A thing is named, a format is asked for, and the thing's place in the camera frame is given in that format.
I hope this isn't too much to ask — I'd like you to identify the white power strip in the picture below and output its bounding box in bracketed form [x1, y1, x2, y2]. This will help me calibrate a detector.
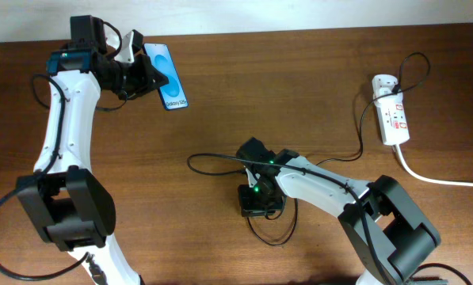
[376, 93, 410, 146]

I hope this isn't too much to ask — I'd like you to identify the blue screen Galaxy smartphone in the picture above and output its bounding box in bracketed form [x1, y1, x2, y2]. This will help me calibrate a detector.
[144, 43, 189, 111]

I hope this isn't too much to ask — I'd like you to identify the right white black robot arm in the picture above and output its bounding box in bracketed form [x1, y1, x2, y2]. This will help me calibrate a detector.
[236, 138, 441, 284]

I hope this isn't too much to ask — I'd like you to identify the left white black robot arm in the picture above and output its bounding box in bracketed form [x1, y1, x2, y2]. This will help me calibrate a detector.
[17, 15, 169, 284]

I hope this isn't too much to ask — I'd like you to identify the white power strip cord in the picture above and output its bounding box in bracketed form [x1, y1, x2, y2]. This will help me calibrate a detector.
[392, 143, 473, 189]

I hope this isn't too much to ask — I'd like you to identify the white USB charger plug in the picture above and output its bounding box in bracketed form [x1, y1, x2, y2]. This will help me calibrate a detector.
[372, 74, 398, 99]

